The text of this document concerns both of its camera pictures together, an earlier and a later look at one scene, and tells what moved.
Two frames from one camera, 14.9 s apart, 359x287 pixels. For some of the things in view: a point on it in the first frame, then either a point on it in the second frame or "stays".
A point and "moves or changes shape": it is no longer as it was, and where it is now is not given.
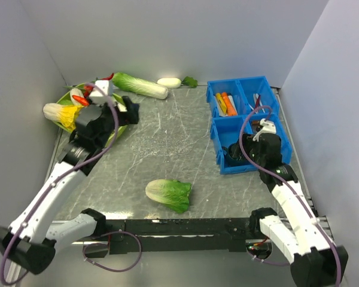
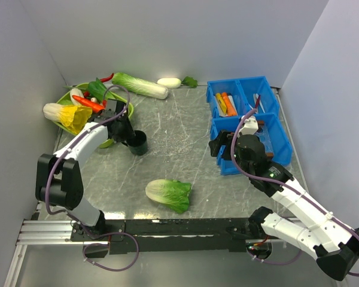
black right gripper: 248,142 → 215,144
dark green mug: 234,156 moves or changes shape
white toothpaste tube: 233,102 stays
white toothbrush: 257,96 stays
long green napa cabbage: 131,84 stays
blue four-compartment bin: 230,101 stays
